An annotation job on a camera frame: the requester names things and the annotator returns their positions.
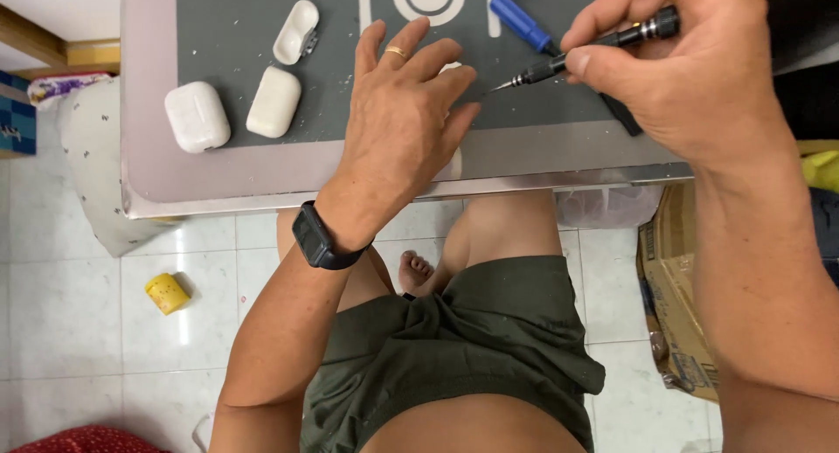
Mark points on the black smartwatch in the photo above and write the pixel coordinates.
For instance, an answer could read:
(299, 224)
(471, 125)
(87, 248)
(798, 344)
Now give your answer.
(321, 237)

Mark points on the grey placemat with cutlery print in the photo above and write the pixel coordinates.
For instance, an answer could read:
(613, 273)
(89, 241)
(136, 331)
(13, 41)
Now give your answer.
(229, 40)

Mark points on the yellow green bag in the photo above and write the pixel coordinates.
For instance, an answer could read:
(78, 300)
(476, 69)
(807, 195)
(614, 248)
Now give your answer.
(822, 171)

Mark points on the purple and white packet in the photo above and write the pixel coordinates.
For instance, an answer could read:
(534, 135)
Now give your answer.
(65, 86)

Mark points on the wooden furniture frame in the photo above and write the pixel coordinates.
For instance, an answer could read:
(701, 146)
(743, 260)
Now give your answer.
(59, 50)

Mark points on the blue checked box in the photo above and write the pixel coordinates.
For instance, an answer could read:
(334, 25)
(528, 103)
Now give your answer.
(16, 115)

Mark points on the speckled white earbud case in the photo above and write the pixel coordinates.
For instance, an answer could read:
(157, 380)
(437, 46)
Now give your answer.
(196, 117)

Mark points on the small white plastic part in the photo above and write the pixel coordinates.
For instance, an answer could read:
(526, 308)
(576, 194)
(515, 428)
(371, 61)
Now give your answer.
(449, 66)

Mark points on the dark green shorts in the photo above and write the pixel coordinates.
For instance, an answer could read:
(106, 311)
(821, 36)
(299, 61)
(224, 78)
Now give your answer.
(452, 355)

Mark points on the red dotted cloth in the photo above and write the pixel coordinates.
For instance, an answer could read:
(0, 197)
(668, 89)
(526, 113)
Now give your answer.
(85, 440)

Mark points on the white patterned cloth bag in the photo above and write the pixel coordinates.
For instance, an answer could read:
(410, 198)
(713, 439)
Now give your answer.
(98, 171)

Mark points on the cream white earbud case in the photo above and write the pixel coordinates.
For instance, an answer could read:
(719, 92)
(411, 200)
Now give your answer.
(274, 103)

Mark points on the open white case shell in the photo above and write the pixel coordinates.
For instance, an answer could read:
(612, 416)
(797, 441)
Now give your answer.
(295, 32)

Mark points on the cream white flat piece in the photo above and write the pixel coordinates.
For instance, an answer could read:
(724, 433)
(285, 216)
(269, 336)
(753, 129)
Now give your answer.
(456, 164)

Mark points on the yellow plastic cylinder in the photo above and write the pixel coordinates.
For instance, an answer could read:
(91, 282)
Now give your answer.
(167, 294)

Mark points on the clear plastic bag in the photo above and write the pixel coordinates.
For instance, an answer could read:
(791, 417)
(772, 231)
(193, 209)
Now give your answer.
(606, 207)

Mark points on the brown cardboard box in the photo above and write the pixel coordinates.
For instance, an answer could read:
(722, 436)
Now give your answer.
(675, 296)

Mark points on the person's right hand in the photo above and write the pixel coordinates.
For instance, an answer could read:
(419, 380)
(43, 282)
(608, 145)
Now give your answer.
(688, 92)

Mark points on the person's bare foot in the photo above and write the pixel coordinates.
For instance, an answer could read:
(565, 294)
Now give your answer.
(415, 271)

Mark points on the person's left hand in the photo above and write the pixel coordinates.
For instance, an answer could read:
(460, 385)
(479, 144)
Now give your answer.
(393, 125)

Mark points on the black precision screwdriver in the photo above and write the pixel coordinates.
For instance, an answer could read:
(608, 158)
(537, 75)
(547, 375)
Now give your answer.
(543, 71)

